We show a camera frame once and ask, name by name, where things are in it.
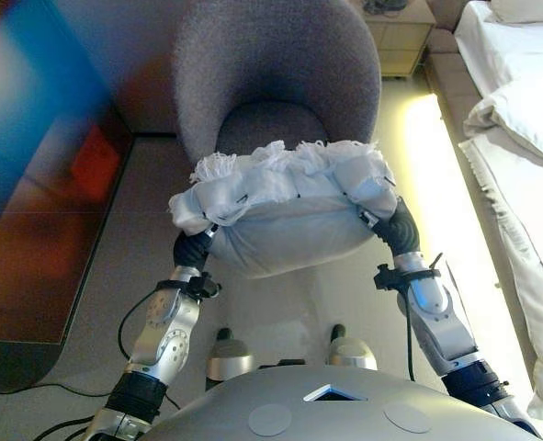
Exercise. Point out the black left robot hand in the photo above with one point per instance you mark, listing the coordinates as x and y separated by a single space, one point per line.
190 250

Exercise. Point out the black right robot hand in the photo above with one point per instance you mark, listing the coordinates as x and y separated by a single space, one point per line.
402 232

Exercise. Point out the white fringed cushion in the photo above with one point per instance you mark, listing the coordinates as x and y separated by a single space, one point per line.
289 229

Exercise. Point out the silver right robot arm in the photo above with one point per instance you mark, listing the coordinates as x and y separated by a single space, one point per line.
441 321

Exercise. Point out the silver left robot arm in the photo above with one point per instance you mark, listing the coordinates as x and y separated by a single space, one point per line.
165 331

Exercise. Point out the silver left robot leg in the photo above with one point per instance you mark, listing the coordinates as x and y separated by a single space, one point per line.
229 358

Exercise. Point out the silver robot leg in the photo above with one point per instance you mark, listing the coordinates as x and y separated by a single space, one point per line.
351 351
229 358

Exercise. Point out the silver right robot leg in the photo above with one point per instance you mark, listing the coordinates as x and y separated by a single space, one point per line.
351 351

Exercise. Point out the bed with white linen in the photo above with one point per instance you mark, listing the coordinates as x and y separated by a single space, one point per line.
519 138

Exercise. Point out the dark red-brown rug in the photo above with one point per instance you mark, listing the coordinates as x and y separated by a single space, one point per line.
32 206

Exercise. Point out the silver robot torso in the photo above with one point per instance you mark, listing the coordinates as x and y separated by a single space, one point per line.
335 409

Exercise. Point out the light wooden nightstand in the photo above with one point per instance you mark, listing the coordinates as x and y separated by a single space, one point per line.
399 37

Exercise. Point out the grey fabric armchair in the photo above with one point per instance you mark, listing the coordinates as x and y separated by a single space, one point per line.
275 59

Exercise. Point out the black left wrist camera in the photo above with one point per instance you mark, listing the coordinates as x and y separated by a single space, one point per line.
205 286

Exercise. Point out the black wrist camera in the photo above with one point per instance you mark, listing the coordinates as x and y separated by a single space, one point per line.
384 277
205 286

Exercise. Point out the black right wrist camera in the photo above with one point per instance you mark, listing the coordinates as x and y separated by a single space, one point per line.
384 277

